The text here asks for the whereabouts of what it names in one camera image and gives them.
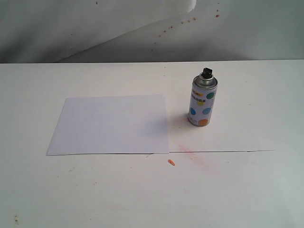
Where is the white dotted spray paint can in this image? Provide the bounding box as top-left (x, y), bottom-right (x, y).
top-left (188, 68), bottom-right (218, 127)

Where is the small orange crumb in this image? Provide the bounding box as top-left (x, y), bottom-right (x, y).
top-left (168, 159), bottom-right (175, 166)

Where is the white paper sheet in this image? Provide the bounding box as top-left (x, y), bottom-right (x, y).
top-left (47, 95), bottom-right (169, 156)

